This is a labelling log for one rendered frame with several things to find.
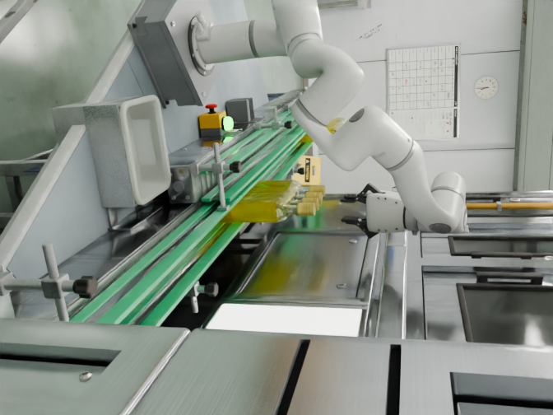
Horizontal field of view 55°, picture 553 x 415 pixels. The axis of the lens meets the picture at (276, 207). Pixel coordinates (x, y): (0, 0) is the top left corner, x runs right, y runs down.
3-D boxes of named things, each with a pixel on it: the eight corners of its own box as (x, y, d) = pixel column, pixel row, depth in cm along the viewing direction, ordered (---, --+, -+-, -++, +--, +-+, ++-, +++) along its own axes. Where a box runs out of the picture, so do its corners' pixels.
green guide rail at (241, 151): (197, 174, 134) (227, 173, 132) (197, 170, 134) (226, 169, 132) (313, 94, 295) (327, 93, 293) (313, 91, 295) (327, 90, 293)
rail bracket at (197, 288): (158, 314, 115) (216, 317, 111) (153, 286, 112) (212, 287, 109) (165, 305, 118) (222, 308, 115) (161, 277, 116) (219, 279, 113)
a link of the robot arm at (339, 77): (275, 67, 118) (283, 91, 106) (318, 20, 114) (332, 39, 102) (318, 104, 124) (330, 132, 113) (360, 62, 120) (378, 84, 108)
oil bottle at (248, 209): (211, 223, 144) (287, 223, 139) (208, 203, 142) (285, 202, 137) (217, 216, 149) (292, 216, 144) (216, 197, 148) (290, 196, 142)
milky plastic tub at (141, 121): (103, 208, 116) (139, 208, 114) (83, 105, 109) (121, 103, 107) (141, 186, 132) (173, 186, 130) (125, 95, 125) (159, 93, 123)
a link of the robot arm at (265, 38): (255, 67, 137) (315, 60, 132) (243, 16, 129) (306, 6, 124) (265, 53, 144) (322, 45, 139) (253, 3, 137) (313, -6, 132)
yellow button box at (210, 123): (199, 137, 170) (221, 136, 168) (196, 114, 168) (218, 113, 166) (206, 133, 176) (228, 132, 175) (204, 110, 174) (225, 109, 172)
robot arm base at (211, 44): (181, 34, 132) (239, 26, 127) (193, 2, 138) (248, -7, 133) (205, 80, 144) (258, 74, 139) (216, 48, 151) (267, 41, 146)
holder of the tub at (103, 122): (106, 230, 118) (138, 230, 116) (82, 106, 110) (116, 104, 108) (142, 207, 134) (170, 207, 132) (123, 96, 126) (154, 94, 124)
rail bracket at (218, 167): (195, 212, 132) (243, 211, 129) (186, 145, 127) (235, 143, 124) (199, 207, 135) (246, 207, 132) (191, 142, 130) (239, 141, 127)
